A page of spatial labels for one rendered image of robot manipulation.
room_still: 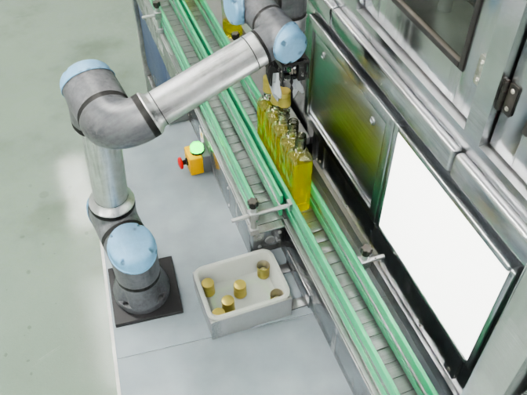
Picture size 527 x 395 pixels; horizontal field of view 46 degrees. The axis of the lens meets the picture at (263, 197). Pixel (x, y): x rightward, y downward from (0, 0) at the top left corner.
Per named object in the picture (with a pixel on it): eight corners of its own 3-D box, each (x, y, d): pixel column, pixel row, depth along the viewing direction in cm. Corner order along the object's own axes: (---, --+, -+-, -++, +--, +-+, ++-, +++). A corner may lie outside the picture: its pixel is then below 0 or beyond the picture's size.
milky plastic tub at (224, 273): (292, 313, 168) (293, 295, 161) (212, 339, 162) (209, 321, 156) (269, 265, 179) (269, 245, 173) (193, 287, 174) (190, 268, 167)
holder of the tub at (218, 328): (310, 309, 169) (311, 291, 164) (212, 339, 163) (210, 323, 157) (286, 261, 180) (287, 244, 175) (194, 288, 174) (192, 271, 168)
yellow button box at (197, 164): (212, 172, 205) (210, 155, 200) (190, 177, 204) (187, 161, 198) (205, 157, 210) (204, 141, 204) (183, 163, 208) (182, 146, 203)
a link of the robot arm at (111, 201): (105, 261, 164) (74, 103, 123) (86, 220, 172) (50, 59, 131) (148, 244, 168) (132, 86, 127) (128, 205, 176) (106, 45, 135)
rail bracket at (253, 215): (292, 225, 172) (293, 193, 163) (234, 241, 168) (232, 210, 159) (288, 217, 174) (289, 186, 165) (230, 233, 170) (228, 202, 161)
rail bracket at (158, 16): (165, 35, 238) (161, 3, 228) (146, 38, 236) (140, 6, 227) (162, 30, 241) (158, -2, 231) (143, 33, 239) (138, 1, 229)
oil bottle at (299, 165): (310, 209, 177) (314, 154, 161) (291, 214, 175) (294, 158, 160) (302, 195, 180) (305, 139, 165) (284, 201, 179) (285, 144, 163)
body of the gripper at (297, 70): (281, 87, 151) (281, 44, 143) (268, 67, 157) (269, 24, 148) (310, 81, 153) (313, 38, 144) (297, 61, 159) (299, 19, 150)
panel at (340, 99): (480, 366, 133) (529, 269, 108) (467, 371, 132) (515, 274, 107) (311, 112, 190) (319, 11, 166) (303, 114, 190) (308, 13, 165)
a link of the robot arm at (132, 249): (124, 298, 158) (115, 269, 148) (105, 258, 165) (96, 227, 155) (168, 278, 162) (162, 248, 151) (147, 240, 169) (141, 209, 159)
